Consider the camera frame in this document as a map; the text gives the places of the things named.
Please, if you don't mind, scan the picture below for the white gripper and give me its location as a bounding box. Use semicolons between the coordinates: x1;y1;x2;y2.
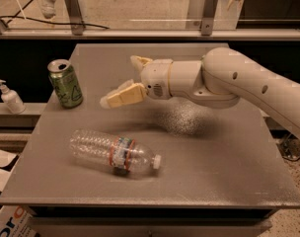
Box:
100;55;173;109

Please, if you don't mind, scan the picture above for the green soda can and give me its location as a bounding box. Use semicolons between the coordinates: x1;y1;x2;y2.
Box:
47;59;83;109

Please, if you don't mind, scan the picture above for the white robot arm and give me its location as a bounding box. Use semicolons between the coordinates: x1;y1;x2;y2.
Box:
100;47;300;139

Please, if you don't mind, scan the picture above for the clear plastic water bottle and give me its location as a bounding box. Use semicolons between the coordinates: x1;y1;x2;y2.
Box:
69;129;162;174

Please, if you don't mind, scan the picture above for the white pump lotion bottle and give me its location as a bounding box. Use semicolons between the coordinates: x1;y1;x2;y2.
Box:
0;79;26;114

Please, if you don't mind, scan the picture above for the white cardboard box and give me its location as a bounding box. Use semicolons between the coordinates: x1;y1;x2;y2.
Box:
0;205;38;237

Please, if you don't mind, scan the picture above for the left metal bracket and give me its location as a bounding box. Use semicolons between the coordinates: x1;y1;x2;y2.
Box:
64;0;85;36

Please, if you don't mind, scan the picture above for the metal bracket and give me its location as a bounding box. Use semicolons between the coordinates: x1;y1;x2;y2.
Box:
200;0;218;36
64;0;85;36

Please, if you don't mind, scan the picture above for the right metal bracket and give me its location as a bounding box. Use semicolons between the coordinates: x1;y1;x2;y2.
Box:
200;0;218;36

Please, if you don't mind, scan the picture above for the black cable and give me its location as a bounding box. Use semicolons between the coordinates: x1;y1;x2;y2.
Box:
0;0;111;31

